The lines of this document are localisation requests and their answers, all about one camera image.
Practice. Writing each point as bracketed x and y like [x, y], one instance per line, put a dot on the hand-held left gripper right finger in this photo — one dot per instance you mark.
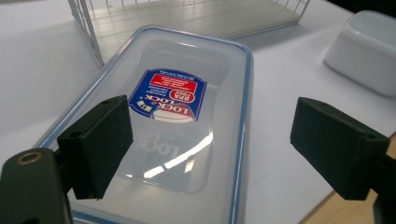
[336, 146]

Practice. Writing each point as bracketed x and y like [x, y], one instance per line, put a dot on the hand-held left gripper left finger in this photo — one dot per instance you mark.
[96, 146]

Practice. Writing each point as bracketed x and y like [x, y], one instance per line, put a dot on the clear plastic container blue-rimmed lid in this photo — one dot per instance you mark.
[218, 149]

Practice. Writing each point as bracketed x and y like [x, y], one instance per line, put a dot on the white table mat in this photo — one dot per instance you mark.
[280, 130]

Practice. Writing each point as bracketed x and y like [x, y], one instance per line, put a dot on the white plastic container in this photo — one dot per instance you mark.
[364, 53]

